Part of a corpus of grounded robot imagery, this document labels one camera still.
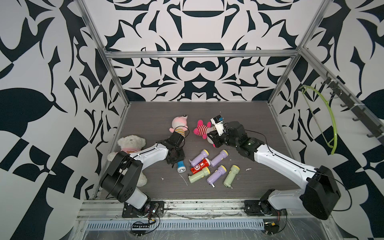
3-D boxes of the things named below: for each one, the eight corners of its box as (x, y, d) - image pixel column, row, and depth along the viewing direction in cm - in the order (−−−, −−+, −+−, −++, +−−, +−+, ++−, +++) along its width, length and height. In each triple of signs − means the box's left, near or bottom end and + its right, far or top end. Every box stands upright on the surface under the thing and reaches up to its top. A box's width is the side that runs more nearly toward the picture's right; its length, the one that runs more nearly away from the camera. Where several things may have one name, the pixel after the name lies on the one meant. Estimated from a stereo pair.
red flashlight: (193, 175, 85) (193, 173, 83) (189, 168, 87) (189, 166, 85) (210, 165, 88) (211, 163, 87) (206, 158, 91) (206, 157, 89)
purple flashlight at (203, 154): (192, 166, 88) (192, 165, 86) (188, 160, 90) (188, 159, 89) (209, 155, 92) (209, 153, 91) (205, 149, 95) (205, 148, 93)
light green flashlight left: (190, 184, 82) (190, 182, 80) (187, 176, 85) (187, 175, 83) (210, 173, 86) (210, 172, 84) (206, 167, 88) (207, 165, 86)
